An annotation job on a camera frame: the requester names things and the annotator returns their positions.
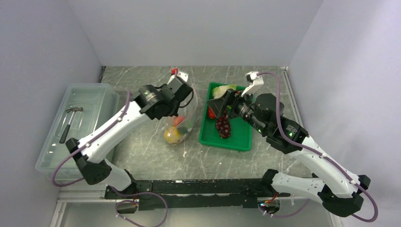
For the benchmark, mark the clear plastic storage box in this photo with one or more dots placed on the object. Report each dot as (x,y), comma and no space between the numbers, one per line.
(99,102)

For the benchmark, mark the red orange mango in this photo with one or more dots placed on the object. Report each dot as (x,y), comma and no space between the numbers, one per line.
(210,113)

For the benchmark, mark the clear zip top bag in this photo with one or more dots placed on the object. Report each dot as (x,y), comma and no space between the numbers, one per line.
(189,112)

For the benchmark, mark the green plastic tray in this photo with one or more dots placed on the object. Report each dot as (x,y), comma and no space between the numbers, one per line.
(239,140)

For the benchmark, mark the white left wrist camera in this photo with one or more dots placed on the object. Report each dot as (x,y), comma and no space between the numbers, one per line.
(176,73)

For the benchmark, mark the dark red grape bunch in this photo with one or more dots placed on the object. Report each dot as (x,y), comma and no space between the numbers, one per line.
(223,126)

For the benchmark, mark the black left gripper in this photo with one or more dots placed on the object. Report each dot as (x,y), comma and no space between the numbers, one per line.
(178,104)

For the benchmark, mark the white green cabbage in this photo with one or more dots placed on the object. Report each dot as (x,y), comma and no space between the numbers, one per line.
(219,91)

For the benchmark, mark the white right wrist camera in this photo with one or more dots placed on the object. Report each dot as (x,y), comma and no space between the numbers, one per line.
(255,81)

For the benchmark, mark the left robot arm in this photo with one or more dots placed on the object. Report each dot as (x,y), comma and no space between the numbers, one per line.
(148,103)

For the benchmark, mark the pink peach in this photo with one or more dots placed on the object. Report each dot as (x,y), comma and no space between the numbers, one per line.
(178,120)

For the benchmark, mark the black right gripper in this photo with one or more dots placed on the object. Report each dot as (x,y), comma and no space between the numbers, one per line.
(219,105)

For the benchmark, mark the hammer with black handle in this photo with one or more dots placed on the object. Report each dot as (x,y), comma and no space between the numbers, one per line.
(73,111)

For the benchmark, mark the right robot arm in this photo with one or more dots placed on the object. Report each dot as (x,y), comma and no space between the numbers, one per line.
(338,190)

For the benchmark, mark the orange fruit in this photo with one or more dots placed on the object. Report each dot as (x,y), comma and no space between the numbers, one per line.
(171,135)

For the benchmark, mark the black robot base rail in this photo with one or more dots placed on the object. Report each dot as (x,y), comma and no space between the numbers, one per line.
(158,194)

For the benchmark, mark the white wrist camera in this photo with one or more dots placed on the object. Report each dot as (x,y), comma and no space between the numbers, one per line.
(255,81)
(176,73)

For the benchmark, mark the dark round plum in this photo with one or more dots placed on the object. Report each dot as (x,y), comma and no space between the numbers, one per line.
(185,127)

